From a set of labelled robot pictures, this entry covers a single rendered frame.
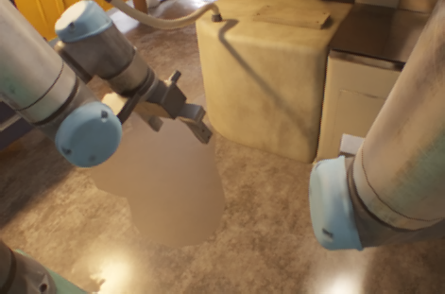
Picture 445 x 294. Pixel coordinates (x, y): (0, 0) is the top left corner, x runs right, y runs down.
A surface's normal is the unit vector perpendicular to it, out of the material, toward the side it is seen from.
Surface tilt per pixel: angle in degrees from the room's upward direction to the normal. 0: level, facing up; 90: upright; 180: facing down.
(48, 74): 82
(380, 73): 90
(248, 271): 0
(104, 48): 90
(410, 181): 105
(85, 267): 0
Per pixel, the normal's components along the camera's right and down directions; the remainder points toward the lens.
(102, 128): 0.65, 0.43
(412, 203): -0.52, 0.76
